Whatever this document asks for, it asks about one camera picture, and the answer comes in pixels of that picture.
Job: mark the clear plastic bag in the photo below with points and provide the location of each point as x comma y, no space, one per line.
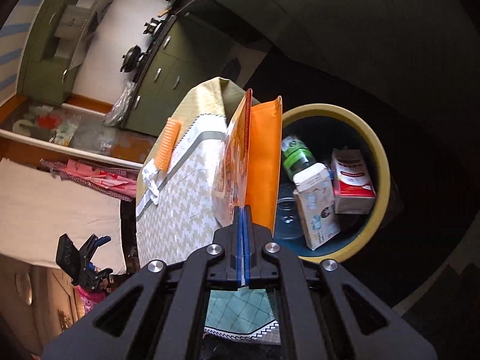
119,109

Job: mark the small black pot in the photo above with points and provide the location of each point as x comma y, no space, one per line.
151,26

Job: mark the red checked apron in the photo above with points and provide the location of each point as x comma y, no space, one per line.
113,181

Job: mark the patterned tablecloth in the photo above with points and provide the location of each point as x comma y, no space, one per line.
179,218

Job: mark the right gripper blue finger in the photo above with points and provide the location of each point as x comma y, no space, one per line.
246,238
239,250

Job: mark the clear plastic cup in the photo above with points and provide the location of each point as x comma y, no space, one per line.
287,223

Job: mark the white hanging cloth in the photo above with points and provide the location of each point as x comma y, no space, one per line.
37,209

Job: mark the green toothpick jar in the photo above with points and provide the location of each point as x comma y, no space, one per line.
295,156

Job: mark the black yellow-rimmed trash bin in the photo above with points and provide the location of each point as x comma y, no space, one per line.
323,128

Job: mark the black wok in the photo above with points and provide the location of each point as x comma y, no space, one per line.
131,59

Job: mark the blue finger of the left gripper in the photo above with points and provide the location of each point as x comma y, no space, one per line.
102,241

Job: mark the green upper kitchen cabinets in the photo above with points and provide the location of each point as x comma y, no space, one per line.
42,76

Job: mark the green kitchen cabinets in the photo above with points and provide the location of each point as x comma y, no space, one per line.
404,52
42,76

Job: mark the orange foam net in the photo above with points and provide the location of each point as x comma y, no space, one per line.
167,143

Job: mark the steel range hood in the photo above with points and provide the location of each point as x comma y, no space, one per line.
77,27

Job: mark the orange candy bag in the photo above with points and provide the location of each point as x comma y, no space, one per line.
248,170

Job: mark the red white milk carton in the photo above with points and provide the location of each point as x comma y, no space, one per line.
354,192

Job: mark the green lower kitchen cabinets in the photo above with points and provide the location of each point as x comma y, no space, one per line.
404,52

